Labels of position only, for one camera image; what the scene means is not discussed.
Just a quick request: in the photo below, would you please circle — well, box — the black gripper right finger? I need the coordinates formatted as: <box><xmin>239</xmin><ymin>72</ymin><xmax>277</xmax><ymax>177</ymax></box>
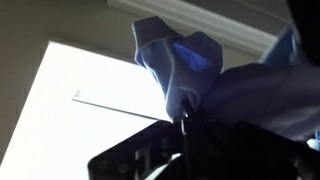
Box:
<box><xmin>191</xmin><ymin>119</ymin><xmax>320</xmax><ymax>180</ymax></box>

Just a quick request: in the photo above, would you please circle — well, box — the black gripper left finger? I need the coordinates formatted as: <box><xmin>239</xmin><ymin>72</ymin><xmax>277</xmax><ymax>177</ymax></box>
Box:
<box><xmin>87</xmin><ymin>120</ymin><xmax>183</xmax><ymax>180</ymax></box>

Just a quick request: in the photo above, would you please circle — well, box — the blue shirt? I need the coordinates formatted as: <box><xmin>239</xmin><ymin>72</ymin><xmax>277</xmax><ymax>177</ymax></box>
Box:
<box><xmin>132</xmin><ymin>17</ymin><xmax>320</xmax><ymax>140</ymax></box>

